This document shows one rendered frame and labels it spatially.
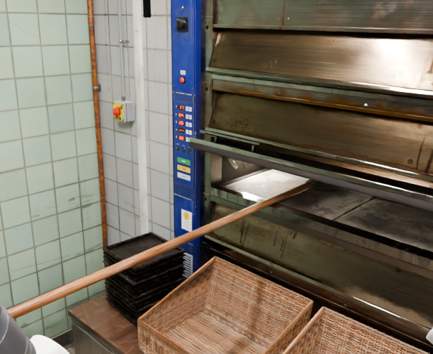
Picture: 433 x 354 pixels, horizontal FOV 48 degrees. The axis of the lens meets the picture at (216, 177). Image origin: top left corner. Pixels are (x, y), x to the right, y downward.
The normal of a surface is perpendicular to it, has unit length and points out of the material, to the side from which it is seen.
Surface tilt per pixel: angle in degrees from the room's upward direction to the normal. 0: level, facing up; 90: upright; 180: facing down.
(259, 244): 70
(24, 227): 90
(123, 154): 90
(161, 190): 90
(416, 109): 90
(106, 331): 0
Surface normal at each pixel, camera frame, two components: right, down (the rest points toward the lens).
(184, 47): -0.69, 0.22
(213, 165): 0.73, 0.22
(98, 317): 0.01, -0.95
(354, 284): -0.64, -0.12
